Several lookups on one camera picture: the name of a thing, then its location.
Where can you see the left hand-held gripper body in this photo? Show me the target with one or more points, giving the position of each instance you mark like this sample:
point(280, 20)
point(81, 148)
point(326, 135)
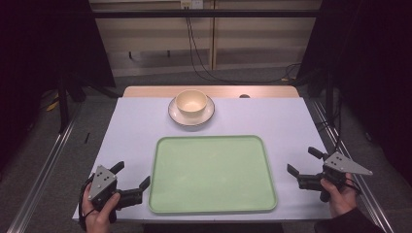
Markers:
point(102, 184)

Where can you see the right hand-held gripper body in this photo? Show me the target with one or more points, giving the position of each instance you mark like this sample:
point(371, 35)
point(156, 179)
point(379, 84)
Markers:
point(343, 165)

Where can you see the person's right hand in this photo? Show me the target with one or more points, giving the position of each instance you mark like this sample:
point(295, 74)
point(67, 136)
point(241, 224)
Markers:
point(343, 200)

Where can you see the person's left hand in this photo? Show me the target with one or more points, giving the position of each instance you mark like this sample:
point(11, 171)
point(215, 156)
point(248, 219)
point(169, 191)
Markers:
point(95, 220)

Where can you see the pale blue table mat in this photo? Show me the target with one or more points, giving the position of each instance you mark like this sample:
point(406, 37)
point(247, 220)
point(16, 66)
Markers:
point(129, 129)

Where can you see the small black stick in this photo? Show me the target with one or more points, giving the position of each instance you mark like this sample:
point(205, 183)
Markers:
point(86, 138)

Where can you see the pale green tray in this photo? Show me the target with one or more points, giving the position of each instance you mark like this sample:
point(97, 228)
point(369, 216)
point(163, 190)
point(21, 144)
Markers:
point(212, 174)

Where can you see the black metal stand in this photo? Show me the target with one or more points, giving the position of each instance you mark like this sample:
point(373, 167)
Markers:
point(62, 103)

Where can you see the yellow floor item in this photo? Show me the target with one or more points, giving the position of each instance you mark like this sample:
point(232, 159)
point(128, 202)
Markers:
point(52, 104)

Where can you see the cream bowl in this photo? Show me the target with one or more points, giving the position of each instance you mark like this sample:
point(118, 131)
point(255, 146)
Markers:
point(191, 103)

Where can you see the white plate with dark rim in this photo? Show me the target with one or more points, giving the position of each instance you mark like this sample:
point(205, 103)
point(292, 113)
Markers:
point(209, 114)

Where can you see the dark curtain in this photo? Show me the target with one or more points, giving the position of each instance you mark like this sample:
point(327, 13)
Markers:
point(372, 64)
point(39, 48)

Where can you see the black horizontal bar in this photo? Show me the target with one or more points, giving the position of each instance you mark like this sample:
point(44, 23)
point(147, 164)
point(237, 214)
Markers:
point(200, 13)

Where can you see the aluminium rail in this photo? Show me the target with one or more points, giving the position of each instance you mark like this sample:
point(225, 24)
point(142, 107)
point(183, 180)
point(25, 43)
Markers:
point(327, 126)
point(42, 174)

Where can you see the wooden post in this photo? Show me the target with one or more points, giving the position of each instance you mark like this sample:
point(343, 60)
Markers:
point(213, 42)

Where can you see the white wall socket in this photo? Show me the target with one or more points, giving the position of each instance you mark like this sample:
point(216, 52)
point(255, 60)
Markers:
point(191, 3)

